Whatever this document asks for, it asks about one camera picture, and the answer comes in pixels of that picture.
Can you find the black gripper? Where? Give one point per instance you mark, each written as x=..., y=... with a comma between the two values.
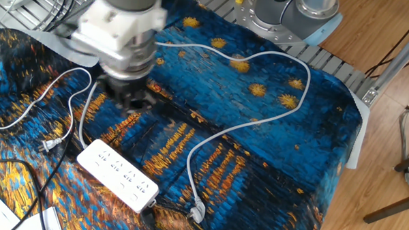
x=127, y=88

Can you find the white power strip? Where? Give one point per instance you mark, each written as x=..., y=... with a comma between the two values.
x=117, y=175

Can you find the silver finned wrist block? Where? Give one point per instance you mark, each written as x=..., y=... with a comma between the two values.
x=79, y=42

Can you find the starry night patterned tablecloth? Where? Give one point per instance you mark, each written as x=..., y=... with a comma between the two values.
x=225, y=95

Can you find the dark wooden furniture leg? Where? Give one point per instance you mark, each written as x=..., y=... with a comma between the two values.
x=407, y=162
x=392, y=207

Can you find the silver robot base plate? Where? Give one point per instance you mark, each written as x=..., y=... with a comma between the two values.
x=247, y=19

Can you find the aluminium frame post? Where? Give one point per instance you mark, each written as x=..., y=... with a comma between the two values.
x=397, y=60

